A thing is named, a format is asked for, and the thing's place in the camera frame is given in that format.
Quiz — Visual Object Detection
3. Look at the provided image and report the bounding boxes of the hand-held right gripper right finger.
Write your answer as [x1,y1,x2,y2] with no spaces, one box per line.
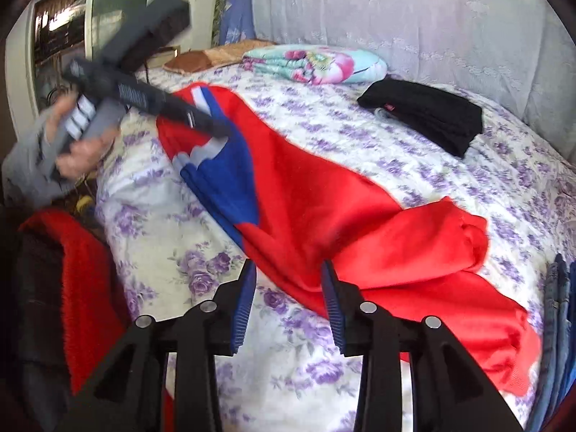
[320,261,525,432]

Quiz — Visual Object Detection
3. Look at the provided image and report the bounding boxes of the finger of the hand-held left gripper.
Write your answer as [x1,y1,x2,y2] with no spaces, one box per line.
[182,99,232,139]

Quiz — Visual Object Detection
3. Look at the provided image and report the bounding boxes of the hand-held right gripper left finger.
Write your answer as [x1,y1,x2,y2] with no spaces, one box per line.
[54,258,257,432]

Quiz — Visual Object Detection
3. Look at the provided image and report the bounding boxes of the red blue white sweater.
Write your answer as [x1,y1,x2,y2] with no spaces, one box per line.
[155,82,543,399]

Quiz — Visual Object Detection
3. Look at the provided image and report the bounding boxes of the person's left forearm grey sleeve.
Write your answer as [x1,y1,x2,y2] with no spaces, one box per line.
[2,112,68,208]

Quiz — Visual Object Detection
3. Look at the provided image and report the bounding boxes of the person's left hand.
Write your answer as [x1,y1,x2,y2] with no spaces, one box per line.
[47,92,120,180]

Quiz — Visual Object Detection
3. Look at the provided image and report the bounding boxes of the brown quilt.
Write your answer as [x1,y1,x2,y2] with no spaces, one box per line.
[163,40,275,75]

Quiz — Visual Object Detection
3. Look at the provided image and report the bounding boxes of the window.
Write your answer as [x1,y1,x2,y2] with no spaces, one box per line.
[31,0,156,113]

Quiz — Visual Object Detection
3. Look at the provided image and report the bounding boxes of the blue patterned cloth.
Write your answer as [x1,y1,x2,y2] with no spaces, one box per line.
[218,0,259,48]

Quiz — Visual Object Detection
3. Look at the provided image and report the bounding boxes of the folded floral teal blanket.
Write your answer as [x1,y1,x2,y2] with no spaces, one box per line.
[242,44,388,85]

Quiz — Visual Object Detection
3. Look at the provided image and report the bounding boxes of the red fuzzy cloth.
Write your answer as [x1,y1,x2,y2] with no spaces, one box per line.
[18,209,176,432]

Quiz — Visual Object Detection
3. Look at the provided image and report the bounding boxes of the purple floral bedsheet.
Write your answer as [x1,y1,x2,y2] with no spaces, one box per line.
[92,42,576,432]

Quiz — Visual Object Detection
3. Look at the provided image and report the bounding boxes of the dark cloth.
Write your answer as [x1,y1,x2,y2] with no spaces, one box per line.
[0,229,75,432]

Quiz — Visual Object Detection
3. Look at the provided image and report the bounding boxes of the black folded garment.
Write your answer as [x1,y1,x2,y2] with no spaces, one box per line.
[357,78,483,159]

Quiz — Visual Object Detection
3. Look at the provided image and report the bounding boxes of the white lace cover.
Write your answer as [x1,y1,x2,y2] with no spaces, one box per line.
[252,0,576,163]

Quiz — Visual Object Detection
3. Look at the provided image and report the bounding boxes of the blue jeans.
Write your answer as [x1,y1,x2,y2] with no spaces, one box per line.
[524,252,576,432]

